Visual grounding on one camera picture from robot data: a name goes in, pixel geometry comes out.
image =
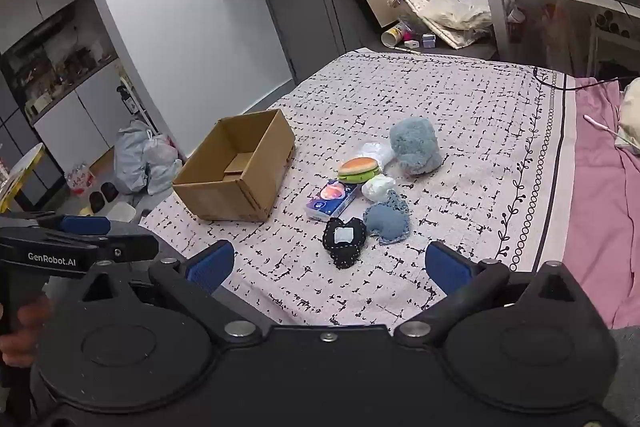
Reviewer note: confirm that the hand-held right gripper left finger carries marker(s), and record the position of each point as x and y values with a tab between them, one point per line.
212	263

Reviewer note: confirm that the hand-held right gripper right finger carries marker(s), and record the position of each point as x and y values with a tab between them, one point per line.
445	267

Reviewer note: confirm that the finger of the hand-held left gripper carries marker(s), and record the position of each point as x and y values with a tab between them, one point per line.
85	223

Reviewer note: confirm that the brown cardboard box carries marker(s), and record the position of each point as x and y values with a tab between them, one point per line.
220	194

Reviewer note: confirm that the light blue plush toy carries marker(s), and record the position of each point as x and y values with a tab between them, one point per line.
412	144

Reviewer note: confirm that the person's left hand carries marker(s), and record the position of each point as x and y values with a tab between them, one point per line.
27	337

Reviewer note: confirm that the black slippers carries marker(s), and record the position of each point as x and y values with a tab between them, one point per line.
102	197

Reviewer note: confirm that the red printed bag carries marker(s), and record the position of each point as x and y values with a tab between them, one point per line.
80	181

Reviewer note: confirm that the yellow rimmed round board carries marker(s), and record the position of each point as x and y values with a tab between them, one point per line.
20	177

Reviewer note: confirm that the grey plastic bag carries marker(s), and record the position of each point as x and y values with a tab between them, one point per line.
130	152

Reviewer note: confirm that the white plastic bag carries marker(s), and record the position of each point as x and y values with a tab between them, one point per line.
162	159

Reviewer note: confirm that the black heart cushion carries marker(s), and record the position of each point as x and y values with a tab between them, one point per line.
345	239

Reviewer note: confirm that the white crumpled cloth ball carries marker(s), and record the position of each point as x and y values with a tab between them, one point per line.
376	187

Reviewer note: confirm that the blue tissue packet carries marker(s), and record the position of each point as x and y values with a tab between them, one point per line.
330	202

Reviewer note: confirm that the hamburger plush toy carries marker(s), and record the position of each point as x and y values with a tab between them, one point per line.
357	168

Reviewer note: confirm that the white plastic wrapped bundle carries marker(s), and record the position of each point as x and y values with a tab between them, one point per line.
375	152

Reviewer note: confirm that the pink bed sheet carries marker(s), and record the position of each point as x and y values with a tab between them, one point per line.
595	207

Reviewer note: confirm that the white black printed blanket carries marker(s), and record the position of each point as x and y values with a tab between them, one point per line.
450	82

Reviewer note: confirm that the small white box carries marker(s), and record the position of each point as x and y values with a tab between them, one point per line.
411	43

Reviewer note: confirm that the small purple box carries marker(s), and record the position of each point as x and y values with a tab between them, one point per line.
429	40

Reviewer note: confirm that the paper cup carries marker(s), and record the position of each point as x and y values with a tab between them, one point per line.
392	37

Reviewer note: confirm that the cream pillow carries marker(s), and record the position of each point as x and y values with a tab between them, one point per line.
631	117

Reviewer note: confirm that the plastic bags pile on floor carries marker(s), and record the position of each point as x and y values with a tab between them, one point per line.
425	14

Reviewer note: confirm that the clear bag of cream cloth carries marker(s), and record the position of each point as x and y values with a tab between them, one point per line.
452	12

